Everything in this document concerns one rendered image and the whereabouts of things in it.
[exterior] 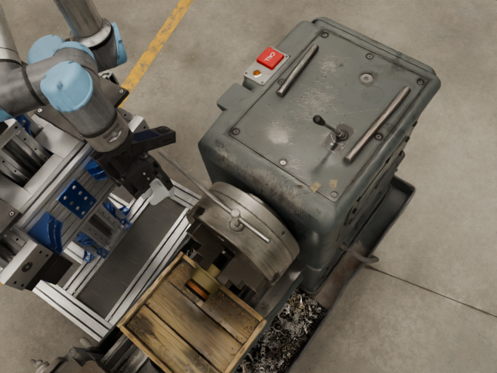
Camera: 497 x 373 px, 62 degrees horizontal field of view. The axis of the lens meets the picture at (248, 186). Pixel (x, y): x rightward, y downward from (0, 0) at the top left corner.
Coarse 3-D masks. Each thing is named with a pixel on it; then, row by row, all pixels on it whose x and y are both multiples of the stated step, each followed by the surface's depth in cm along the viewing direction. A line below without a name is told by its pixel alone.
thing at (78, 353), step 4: (72, 348) 124; (76, 348) 125; (80, 348) 128; (68, 352) 124; (72, 352) 124; (76, 352) 123; (80, 352) 124; (84, 352) 127; (64, 356) 123; (68, 356) 123; (72, 356) 123; (76, 356) 123; (80, 356) 123; (84, 356) 124; (88, 356) 127; (68, 360) 123; (80, 360) 122; (84, 360) 122
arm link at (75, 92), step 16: (64, 64) 67; (48, 80) 65; (64, 80) 64; (80, 80) 65; (96, 80) 71; (48, 96) 65; (64, 96) 65; (80, 96) 66; (96, 96) 68; (64, 112) 67; (80, 112) 67; (96, 112) 69; (112, 112) 72; (80, 128) 70; (96, 128) 70
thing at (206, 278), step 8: (192, 272) 112; (200, 272) 111; (208, 272) 111; (216, 272) 112; (192, 280) 111; (200, 280) 110; (208, 280) 110; (216, 280) 110; (192, 288) 109; (200, 288) 110; (208, 288) 110; (216, 288) 112; (200, 296) 110; (208, 296) 111
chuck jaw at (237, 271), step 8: (232, 264) 112; (240, 264) 112; (224, 272) 112; (232, 272) 111; (240, 272) 111; (248, 272) 110; (256, 272) 110; (224, 280) 110; (232, 280) 110; (240, 280) 110; (248, 280) 109; (256, 280) 109; (264, 280) 110; (272, 280) 111; (240, 288) 112; (256, 288) 108
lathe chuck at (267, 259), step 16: (192, 208) 114; (208, 208) 108; (240, 208) 105; (208, 224) 105; (224, 224) 103; (256, 224) 104; (224, 240) 106; (240, 240) 102; (256, 240) 103; (272, 240) 105; (240, 256) 108; (256, 256) 103; (272, 256) 105; (288, 256) 110; (272, 272) 107
